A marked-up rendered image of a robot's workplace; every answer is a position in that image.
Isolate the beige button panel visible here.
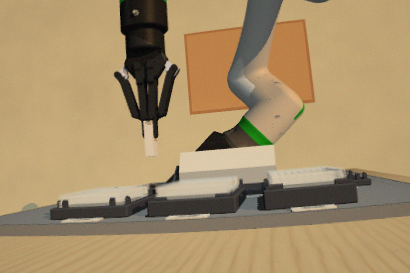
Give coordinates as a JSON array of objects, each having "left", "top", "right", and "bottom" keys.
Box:
[{"left": 172, "top": 145, "right": 277, "bottom": 184}]

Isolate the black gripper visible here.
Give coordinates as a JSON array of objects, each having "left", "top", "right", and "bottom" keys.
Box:
[{"left": 114, "top": 29, "right": 180, "bottom": 157}]

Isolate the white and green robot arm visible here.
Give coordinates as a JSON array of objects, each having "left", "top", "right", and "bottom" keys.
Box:
[{"left": 120, "top": 0, "right": 305, "bottom": 148}]

